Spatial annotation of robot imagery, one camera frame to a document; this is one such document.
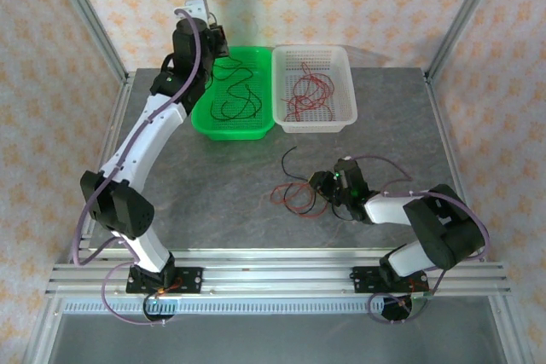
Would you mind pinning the aluminium table side rail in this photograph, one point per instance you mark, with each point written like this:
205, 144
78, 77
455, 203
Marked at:
452, 134
113, 125

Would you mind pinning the green plastic basket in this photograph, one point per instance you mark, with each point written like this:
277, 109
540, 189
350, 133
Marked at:
239, 129

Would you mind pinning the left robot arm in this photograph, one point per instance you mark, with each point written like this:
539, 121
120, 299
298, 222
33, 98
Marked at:
149, 134

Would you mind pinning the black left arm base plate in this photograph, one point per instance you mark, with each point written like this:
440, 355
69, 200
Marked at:
192, 279

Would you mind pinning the aluminium frame post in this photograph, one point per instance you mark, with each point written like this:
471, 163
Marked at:
89, 23
465, 19

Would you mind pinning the white plastic basket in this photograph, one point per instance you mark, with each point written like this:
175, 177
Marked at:
337, 82

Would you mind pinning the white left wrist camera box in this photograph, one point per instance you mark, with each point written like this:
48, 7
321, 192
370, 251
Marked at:
196, 8

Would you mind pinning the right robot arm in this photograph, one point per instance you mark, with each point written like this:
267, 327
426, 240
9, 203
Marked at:
443, 227

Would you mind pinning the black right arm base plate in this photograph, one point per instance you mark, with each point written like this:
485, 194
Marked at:
362, 279

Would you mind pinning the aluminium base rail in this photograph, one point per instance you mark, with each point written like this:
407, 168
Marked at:
277, 270

